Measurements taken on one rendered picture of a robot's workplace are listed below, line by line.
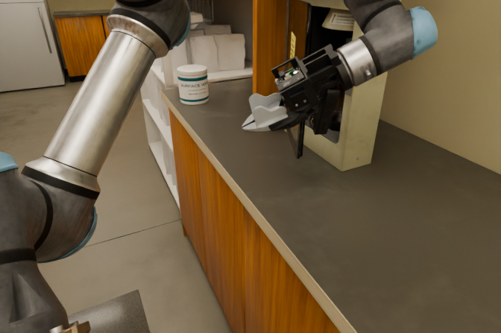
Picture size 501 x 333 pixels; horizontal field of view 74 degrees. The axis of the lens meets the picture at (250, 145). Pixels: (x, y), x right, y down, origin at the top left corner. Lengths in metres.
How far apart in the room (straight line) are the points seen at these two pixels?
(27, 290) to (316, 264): 0.48
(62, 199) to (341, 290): 0.49
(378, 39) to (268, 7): 0.59
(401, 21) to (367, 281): 0.46
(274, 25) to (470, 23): 0.58
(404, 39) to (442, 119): 0.71
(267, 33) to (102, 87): 0.68
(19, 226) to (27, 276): 0.06
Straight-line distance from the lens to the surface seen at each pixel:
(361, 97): 0.93
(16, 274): 0.45
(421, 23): 0.63
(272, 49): 1.17
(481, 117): 1.22
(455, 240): 0.86
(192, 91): 1.47
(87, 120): 0.58
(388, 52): 0.61
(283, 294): 0.92
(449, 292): 0.74
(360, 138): 0.99
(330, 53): 0.59
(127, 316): 0.65
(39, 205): 0.52
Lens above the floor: 1.44
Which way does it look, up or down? 27 degrees down
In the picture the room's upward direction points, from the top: straight up
